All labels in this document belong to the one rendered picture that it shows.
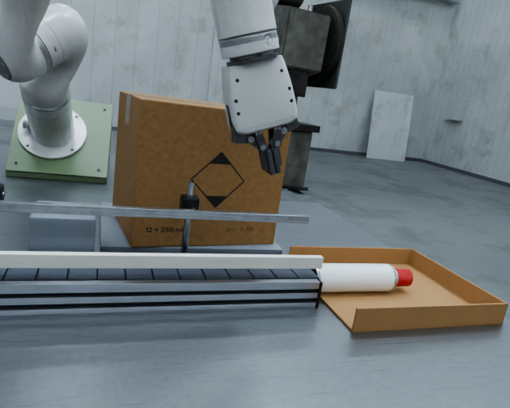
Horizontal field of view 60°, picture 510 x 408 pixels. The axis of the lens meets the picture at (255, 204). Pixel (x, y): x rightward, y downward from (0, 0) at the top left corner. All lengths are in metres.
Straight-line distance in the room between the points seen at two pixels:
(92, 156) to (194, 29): 8.49
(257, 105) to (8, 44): 0.63
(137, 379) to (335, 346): 0.28
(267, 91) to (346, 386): 0.40
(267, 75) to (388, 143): 10.89
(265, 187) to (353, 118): 10.38
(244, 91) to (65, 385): 0.43
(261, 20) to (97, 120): 0.96
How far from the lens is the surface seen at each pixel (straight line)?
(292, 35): 5.68
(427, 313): 0.78
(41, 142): 1.44
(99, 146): 1.46
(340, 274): 0.79
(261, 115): 0.66
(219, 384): 0.55
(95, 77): 9.62
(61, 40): 1.17
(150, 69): 9.67
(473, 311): 0.84
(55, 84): 1.26
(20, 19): 1.08
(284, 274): 0.73
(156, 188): 0.83
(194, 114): 0.82
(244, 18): 0.63
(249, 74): 0.65
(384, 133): 11.45
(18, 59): 1.12
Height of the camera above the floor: 1.16
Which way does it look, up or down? 14 degrees down
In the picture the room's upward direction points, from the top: 8 degrees clockwise
